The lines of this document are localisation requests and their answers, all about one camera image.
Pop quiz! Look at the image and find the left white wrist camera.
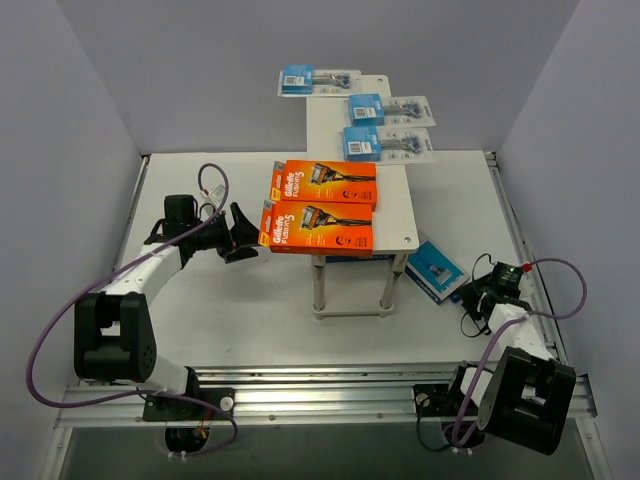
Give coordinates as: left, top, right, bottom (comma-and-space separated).
200, 184, 227, 208

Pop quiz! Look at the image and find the Gillette SkinGuard blister pack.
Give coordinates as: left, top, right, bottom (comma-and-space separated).
347, 94, 436, 128

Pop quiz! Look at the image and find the aluminium mounting rail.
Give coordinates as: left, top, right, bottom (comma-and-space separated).
55, 364, 597, 428

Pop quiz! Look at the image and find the clear blue-card razor blister pack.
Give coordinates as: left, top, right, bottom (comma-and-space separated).
341, 126, 435, 164

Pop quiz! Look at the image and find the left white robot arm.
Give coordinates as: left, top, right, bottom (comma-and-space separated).
74, 195, 259, 419

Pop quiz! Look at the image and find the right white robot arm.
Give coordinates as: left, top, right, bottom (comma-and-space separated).
443, 257, 588, 455

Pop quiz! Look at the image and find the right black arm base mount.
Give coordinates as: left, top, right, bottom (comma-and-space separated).
412, 383, 464, 419

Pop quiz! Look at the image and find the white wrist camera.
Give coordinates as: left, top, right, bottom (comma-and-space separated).
519, 262, 535, 297
200, 184, 227, 208

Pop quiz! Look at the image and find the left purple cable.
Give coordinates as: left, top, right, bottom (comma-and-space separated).
25, 163, 240, 457

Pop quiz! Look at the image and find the orange Fusion5 razor box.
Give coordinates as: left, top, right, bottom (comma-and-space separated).
269, 159, 378, 208
258, 200, 374, 257

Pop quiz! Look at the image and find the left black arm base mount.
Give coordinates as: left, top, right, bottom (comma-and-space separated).
142, 387, 236, 422

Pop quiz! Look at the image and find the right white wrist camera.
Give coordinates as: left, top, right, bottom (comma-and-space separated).
519, 262, 535, 297

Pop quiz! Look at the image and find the purple cable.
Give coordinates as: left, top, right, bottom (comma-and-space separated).
449, 257, 588, 449
25, 163, 240, 457

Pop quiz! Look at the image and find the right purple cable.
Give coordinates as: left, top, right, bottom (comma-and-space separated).
449, 257, 588, 449

